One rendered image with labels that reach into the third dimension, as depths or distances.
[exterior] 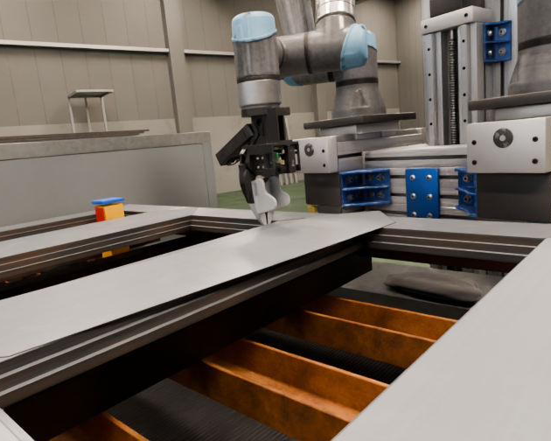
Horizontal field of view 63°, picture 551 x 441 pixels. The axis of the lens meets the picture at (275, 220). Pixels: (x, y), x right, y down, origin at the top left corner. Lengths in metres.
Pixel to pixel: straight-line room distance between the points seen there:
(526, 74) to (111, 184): 1.11
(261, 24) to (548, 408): 0.67
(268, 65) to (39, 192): 0.80
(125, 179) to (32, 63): 7.29
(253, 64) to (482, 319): 0.55
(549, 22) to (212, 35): 9.31
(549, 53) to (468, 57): 0.24
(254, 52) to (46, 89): 7.95
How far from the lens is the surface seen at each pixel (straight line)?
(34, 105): 8.60
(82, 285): 0.59
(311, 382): 0.60
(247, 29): 0.80
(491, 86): 1.25
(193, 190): 1.64
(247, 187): 0.81
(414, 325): 0.73
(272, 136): 0.78
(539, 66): 1.00
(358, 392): 0.56
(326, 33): 0.88
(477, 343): 0.35
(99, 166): 1.45
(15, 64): 8.66
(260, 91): 0.78
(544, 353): 0.35
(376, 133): 1.30
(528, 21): 1.04
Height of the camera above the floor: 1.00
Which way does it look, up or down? 10 degrees down
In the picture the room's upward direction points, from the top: 5 degrees counter-clockwise
